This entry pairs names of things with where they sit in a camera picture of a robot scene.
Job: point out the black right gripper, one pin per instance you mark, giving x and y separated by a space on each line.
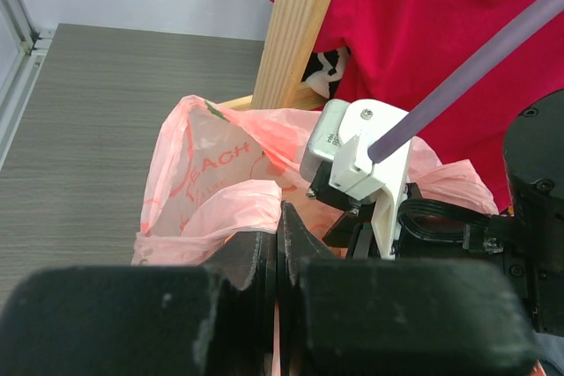
422 227

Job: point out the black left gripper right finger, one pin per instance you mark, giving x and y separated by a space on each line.
405 317

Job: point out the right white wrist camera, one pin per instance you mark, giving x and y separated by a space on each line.
342 175

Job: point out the pink plastic bag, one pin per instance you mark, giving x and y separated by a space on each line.
216 172

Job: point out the red t-shirt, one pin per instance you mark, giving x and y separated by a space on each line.
402 49

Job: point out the wooden clothes rack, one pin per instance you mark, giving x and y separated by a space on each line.
291 36

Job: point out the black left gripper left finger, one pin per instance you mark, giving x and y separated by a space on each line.
215 318

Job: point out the patterned black orange garment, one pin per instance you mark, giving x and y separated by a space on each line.
325 70

